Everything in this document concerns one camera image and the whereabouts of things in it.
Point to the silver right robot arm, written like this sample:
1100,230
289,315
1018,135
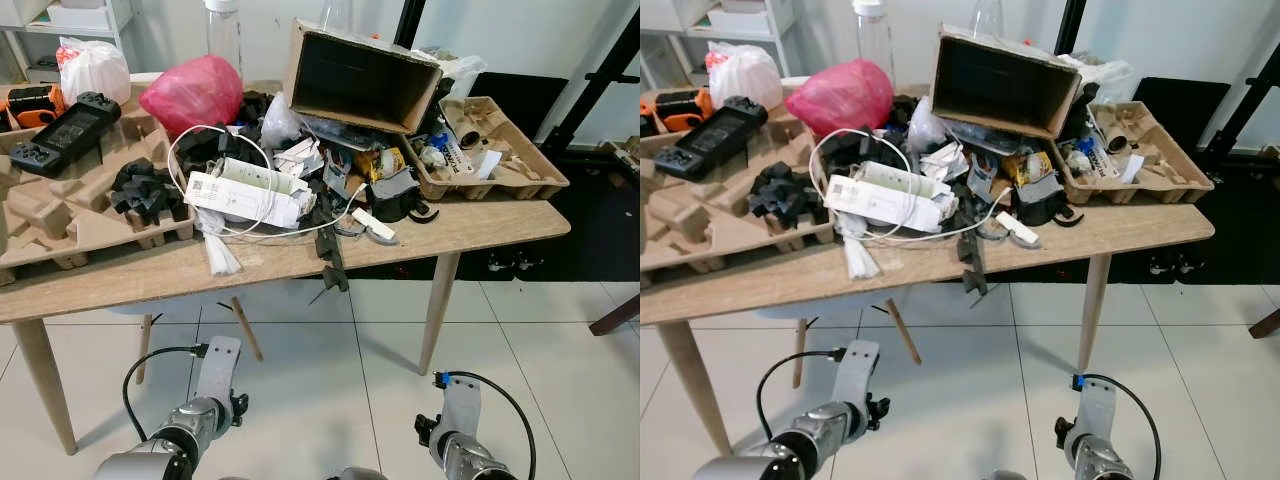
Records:
1095,458
465,455

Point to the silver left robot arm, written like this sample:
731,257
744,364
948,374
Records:
190,422
828,425

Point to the large brown pulp tray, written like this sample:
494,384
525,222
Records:
700,220
70,215

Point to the dark brown furniture leg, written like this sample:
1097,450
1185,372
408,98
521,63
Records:
615,315
1266,322

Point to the black handheld controller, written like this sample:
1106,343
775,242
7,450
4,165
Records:
712,138
65,135

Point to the orange and black tool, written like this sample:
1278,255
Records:
678,108
30,105

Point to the small brown pulp tray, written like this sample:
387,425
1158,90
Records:
520,170
1165,172

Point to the black plastic insert piece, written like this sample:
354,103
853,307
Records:
785,192
145,190

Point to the black stand leg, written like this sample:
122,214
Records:
590,85
1245,85

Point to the light wooden table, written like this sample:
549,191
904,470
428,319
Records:
1120,232
470,225

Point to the white plastic bag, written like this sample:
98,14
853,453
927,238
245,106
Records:
95,72
745,76

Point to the cardboard tube roll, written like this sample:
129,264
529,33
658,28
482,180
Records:
1115,138
468,137

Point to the white crumpled wrapper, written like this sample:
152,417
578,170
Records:
220,255
860,258

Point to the white shelf unit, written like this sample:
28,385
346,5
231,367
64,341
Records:
690,25
75,20

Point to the crumpled clear plastic bag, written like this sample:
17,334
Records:
465,72
1105,75

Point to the pink plastic bag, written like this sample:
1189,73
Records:
192,95
840,98

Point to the black pouch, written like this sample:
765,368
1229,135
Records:
398,195
1040,198

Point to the white power strip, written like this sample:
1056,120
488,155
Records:
245,192
885,196

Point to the yellow packet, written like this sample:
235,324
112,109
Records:
1030,167
385,163

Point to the white chair with wooden legs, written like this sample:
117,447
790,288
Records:
905,338
250,335

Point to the small clear plastic bag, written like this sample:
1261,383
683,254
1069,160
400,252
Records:
928,125
278,122

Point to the clear bottle with white cap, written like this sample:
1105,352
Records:
223,35
873,35

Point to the black vertical pole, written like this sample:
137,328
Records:
410,22
1070,25

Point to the open brown cardboard box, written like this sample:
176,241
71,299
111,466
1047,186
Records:
355,75
1000,85

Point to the clear plastic bottle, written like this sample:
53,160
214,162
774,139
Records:
987,15
336,12

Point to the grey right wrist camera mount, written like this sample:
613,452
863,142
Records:
460,405
1096,408

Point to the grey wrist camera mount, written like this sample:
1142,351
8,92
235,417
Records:
218,368
1096,408
460,405
858,372

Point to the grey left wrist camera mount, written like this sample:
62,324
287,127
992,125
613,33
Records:
218,368
858,372

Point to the black plastic bracket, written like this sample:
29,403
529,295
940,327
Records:
332,258
973,262

